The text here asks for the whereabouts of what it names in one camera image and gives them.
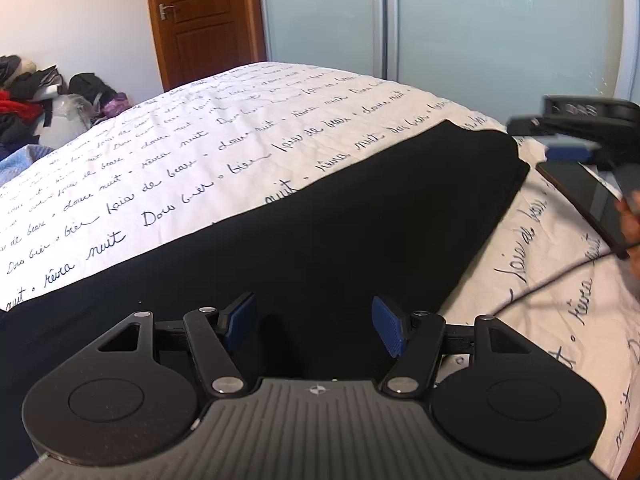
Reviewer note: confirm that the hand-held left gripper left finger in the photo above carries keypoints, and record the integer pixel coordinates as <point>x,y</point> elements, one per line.
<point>241,319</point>

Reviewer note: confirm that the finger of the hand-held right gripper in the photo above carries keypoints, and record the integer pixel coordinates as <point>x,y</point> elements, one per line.
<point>570,152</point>
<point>530,126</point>

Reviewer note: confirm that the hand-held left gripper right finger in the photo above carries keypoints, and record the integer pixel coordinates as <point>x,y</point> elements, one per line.
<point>387,325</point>

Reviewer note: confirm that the black pants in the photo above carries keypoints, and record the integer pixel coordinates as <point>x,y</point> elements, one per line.
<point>320,220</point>

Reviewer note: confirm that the person's right hand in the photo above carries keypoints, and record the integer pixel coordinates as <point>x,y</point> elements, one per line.
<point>634,230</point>

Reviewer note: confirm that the black smartphone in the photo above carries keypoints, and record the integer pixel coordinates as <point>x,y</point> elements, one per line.
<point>585,195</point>

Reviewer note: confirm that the frosted sliding wardrobe door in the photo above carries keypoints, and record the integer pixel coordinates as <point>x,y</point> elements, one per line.
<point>320,15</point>
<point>505,30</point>

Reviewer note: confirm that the white script-printed blanket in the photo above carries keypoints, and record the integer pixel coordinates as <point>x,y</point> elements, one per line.
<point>200,130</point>

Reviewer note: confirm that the purple cloth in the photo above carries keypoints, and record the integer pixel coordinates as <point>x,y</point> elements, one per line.
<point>114,106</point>

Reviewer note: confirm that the clear plastic bag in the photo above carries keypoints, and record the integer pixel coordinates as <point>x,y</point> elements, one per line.
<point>62,120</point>

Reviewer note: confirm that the light blue blanket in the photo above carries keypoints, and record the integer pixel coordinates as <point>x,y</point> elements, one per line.
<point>20,165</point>

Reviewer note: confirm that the black bag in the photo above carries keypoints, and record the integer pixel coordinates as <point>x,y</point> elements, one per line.
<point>92,87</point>

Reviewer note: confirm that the brown wooden door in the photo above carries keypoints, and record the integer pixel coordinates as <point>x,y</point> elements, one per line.
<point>210,25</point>

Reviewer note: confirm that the pile of clothes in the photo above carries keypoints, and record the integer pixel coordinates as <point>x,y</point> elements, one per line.
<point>20,105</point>

